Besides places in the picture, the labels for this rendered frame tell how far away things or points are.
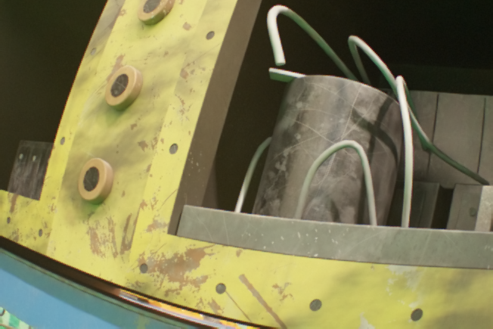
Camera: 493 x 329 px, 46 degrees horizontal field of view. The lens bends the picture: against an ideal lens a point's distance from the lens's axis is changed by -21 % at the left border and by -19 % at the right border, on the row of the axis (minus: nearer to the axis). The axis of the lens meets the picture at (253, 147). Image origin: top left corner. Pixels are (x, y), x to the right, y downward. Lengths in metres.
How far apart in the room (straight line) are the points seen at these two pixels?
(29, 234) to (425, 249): 0.53
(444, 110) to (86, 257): 0.51
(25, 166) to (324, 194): 0.76
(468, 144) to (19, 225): 0.63
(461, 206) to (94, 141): 0.46
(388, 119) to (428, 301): 0.28
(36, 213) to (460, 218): 0.55
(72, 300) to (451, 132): 0.55
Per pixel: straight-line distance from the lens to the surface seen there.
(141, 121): 0.75
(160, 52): 0.78
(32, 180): 1.26
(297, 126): 0.72
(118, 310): 0.74
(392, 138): 0.74
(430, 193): 0.83
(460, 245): 0.53
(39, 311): 0.87
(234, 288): 0.61
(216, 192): 0.92
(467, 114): 0.89
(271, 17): 0.76
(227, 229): 0.64
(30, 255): 1.35
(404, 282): 0.53
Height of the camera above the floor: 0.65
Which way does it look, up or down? 16 degrees up
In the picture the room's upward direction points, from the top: 15 degrees clockwise
